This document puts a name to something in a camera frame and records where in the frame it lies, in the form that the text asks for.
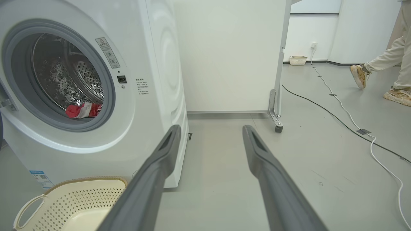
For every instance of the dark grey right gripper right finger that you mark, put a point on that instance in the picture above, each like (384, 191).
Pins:
(279, 199)

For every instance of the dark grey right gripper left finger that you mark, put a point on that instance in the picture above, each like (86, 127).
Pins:
(144, 192)

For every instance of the red basketball jersey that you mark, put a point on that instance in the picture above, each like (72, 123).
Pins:
(82, 110)

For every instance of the grey washing machine door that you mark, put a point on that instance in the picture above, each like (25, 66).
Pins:
(1, 128)

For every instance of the cream perforated laundry basket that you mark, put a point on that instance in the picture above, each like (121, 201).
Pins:
(77, 205)

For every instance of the white front-load washing machine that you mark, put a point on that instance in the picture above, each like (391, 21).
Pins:
(154, 106)

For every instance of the black door latch socket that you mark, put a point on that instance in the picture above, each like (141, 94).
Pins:
(121, 79)

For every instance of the small cream storage basket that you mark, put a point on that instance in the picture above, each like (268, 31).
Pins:
(298, 60)

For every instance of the stainless steel washing machine drum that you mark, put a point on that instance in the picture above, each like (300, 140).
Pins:
(64, 73)

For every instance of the metal door hinge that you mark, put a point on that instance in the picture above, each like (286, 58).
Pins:
(8, 105)

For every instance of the black caster wheel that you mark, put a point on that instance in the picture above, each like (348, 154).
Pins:
(278, 129)

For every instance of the blue energy label sticker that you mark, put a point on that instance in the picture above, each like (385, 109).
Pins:
(41, 179)

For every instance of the small black text label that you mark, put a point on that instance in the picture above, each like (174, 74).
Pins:
(142, 86)

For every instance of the grey floor tape piece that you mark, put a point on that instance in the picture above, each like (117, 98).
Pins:
(363, 131)

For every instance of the metal partition stand leg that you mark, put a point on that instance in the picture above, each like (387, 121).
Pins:
(278, 64)

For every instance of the white warning sticker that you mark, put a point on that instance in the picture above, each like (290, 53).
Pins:
(108, 53)

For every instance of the tan sneaker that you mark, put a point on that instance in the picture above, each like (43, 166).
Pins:
(398, 96)
(359, 76)

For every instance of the white partition panel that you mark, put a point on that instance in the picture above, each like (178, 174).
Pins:
(231, 54)

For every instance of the person in beige trousers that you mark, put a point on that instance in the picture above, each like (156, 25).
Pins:
(403, 51)

